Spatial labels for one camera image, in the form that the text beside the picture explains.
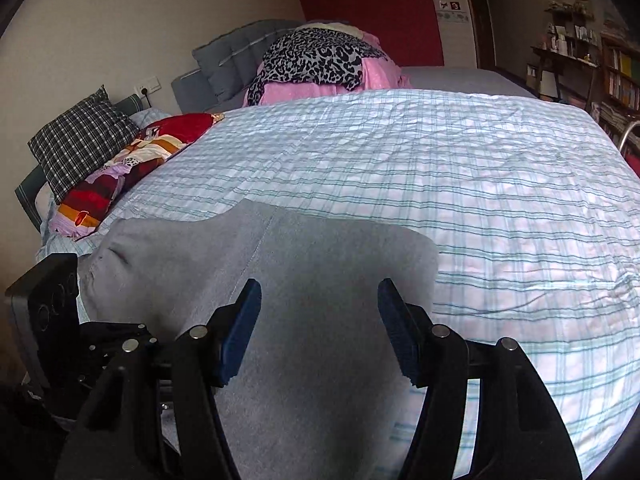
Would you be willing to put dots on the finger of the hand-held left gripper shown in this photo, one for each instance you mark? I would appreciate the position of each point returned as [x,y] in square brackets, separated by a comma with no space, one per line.
[100,345]

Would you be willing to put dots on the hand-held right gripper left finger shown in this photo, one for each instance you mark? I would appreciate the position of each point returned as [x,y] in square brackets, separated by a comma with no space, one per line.
[240,330]

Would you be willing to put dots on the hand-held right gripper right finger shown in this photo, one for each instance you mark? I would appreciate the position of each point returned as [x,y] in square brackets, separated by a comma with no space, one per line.
[400,330]

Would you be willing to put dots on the grey pants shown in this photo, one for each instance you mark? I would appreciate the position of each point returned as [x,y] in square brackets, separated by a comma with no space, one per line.
[310,270]

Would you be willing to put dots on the bed with plaid sheet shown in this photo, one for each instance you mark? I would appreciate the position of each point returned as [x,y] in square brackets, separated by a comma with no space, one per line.
[450,185]

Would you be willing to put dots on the black white checkered pillow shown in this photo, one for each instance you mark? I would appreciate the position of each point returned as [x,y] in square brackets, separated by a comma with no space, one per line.
[80,135]

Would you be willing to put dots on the red multicoloured printed pillow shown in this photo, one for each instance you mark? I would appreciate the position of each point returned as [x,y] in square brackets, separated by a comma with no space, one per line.
[140,152]

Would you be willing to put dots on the pale blue pillow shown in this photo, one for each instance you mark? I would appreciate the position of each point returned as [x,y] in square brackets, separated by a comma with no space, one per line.
[147,120]

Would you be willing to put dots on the pink quilt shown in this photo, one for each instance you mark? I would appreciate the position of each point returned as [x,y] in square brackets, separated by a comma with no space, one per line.
[380,75]

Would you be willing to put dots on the grey bed cover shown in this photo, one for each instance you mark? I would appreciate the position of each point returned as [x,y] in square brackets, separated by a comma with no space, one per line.
[465,80]

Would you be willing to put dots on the grey padded headboard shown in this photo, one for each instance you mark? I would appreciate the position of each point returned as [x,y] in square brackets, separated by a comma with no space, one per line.
[225,55]

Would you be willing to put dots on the leopard print blanket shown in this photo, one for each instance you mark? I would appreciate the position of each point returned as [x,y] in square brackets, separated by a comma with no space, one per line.
[315,57]

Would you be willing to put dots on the black chair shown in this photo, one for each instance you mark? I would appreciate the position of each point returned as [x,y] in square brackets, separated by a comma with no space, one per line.
[629,132]

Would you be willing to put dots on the wooden desk with shelf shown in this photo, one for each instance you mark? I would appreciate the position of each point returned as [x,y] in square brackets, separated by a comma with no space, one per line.
[565,55]

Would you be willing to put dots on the dark wooden door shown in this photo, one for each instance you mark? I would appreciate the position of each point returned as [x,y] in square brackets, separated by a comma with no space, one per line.
[482,20]

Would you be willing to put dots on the small picture stickers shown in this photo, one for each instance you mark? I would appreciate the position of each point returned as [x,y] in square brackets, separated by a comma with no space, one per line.
[452,10]

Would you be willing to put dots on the red padded panel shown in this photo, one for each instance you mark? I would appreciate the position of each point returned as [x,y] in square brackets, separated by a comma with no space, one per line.
[370,0]

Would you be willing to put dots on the wooden bookshelf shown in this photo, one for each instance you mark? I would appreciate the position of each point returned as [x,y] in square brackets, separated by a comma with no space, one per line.
[620,75]

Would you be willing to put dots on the white wall socket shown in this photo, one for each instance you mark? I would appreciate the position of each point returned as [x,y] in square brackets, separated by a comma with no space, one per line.
[149,85]

